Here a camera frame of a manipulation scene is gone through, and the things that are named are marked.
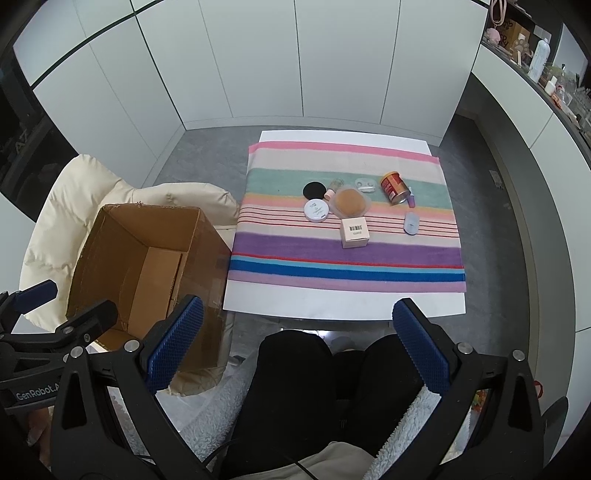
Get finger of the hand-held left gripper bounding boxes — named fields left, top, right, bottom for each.
left=0, top=279, right=59, bottom=324
left=0, top=299, right=119, bottom=370

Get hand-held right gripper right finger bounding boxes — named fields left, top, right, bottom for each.
left=392, top=298, right=543, bottom=480

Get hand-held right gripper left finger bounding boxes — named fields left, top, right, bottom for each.
left=50, top=295, right=232, bottom=480

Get brown cardboard box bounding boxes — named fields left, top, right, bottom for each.
left=65, top=203, right=232, bottom=398

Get small beige carton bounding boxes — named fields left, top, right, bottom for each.
left=340, top=217, right=370, bottom=250

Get translucent square puff case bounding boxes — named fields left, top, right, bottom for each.
left=331, top=186, right=371, bottom=219

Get red paper cup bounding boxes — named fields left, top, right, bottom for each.
left=380, top=172, right=411, bottom=205

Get white round compact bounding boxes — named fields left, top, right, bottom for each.
left=304, top=198, right=330, bottom=223

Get person's left hand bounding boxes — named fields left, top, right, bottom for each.
left=21, top=408, right=52, bottom=446

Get cream padded chair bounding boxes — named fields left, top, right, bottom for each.
left=18, top=154, right=241, bottom=356

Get white table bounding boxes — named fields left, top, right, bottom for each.
left=222, top=130, right=467, bottom=321

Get black pants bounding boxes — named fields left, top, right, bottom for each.
left=233, top=329, right=439, bottom=478

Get black built-in oven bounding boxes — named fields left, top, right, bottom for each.
left=0, top=60, right=79, bottom=222

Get beige garment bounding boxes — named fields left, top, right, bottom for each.
left=240, top=440, right=375, bottom=480

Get striped colourful cloth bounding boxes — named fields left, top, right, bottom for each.
left=228, top=141, right=467, bottom=294

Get tall white bottle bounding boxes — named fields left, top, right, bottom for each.
left=527, top=38, right=552, bottom=83

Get paw print cardboard box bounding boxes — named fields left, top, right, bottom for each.
left=498, top=21, right=533, bottom=52

